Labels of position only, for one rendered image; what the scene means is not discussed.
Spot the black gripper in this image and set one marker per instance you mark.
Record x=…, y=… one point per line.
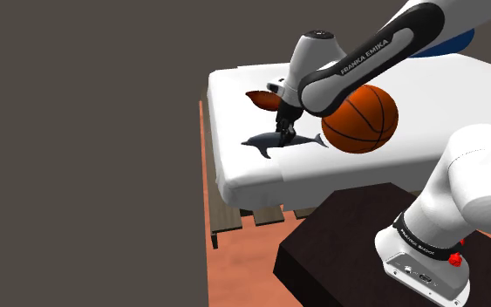
x=289, y=112

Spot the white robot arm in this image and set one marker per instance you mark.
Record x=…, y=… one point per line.
x=355, y=59

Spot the grey dolphin figure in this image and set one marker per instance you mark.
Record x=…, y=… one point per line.
x=266, y=140

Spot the brown football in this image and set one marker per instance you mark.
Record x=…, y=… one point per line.
x=264, y=100

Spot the orange basketball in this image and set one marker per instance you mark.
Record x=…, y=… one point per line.
x=366, y=127

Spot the dark robot stand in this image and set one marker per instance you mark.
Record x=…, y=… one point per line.
x=338, y=251

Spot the blue pillow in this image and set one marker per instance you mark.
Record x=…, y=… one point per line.
x=449, y=44

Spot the white bed with wooden frame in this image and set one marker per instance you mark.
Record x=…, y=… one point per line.
x=249, y=170

